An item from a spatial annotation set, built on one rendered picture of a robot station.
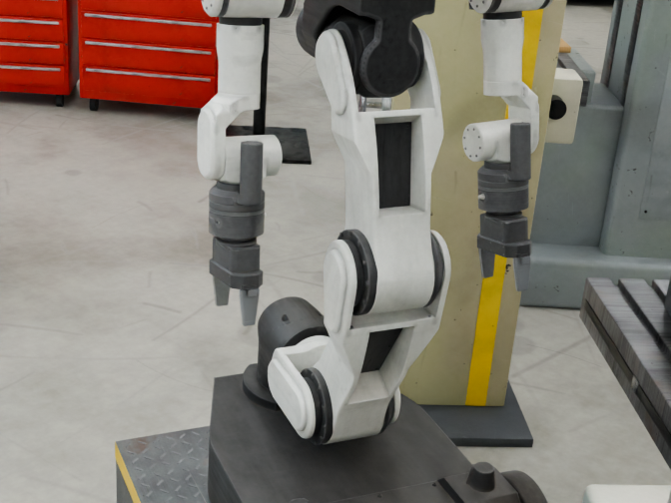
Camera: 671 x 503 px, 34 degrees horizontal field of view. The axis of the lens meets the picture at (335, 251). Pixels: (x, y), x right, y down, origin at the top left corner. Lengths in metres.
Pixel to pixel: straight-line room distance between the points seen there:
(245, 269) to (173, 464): 0.74
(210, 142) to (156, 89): 4.11
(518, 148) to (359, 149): 0.30
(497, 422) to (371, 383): 1.36
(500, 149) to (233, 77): 0.49
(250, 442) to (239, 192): 0.62
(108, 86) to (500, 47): 4.13
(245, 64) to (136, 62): 4.11
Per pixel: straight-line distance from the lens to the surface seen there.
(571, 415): 3.48
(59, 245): 4.37
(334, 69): 1.76
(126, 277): 4.09
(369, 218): 1.75
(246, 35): 1.68
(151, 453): 2.42
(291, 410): 2.07
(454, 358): 3.28
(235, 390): 2.31
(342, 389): 1.94
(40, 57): 5.93
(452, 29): 2.91
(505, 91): 1.90
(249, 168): 1.68
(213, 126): 1.69
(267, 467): 2.09
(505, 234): 1.93
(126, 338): 3.68
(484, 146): 1.89
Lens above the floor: 1.77
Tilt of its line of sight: 24 degrees down
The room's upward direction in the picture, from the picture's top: 4 degrees clockwise
